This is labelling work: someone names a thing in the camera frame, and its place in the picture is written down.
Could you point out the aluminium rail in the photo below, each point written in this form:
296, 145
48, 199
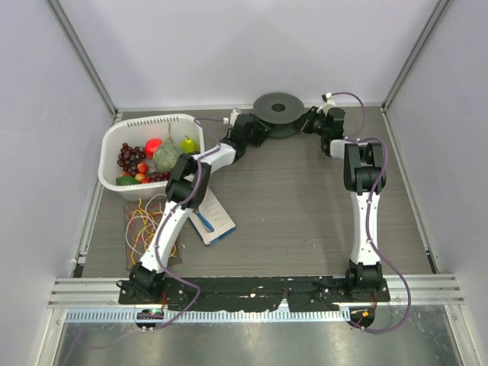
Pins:
425, 289

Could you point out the black mounting base plate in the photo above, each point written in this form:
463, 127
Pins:
250, 294

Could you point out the small peach fruit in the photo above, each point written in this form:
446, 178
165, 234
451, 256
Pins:
138, 171

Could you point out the green netted melon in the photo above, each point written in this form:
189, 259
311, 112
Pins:
166, 156

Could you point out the clear tray of cables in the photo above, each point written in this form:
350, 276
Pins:
140, 222

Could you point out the grey perforated cable spool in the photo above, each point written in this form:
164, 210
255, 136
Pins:
279, 112

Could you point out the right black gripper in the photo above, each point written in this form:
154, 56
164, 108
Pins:
311, 114

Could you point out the red apple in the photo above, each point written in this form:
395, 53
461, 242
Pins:
151, 147

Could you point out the razor in white box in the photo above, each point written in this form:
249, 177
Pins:
211, 222

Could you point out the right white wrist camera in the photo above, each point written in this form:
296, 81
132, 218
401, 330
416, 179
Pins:
328, 103

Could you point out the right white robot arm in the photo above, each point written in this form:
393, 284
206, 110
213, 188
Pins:
364, 177

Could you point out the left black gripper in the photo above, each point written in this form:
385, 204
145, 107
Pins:
262, 130

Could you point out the white slotted cable duct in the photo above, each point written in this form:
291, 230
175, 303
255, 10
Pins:
139, 315

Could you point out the white plastic basket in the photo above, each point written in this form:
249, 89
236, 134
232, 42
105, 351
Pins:
136, 132

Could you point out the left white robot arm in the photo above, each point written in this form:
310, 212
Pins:
185, 192

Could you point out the green leaf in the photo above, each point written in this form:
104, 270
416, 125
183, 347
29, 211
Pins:
126, 180

